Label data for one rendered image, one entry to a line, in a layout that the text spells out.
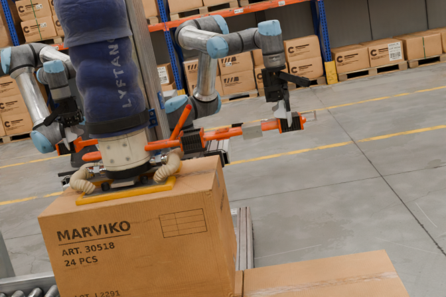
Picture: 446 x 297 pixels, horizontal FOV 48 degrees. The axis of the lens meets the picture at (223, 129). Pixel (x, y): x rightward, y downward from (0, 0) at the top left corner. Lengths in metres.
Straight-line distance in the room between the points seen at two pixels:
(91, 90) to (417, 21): 9.42
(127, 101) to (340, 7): 8.85
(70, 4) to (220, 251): 0.94
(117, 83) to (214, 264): 0.69
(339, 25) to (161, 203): 8.94
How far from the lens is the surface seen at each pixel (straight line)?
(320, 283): 2.04
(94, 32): 1.68
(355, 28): 10.43
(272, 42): 1.69
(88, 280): 1.85
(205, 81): 2.27
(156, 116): 2.52
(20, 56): 2.53
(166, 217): 1.68
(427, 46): 9.49
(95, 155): 1.84
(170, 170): 1.70
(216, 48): 1.70
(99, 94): 1.70
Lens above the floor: 1.62
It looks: 13 degrees down
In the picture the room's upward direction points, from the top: 11 degrees counter-clockwise
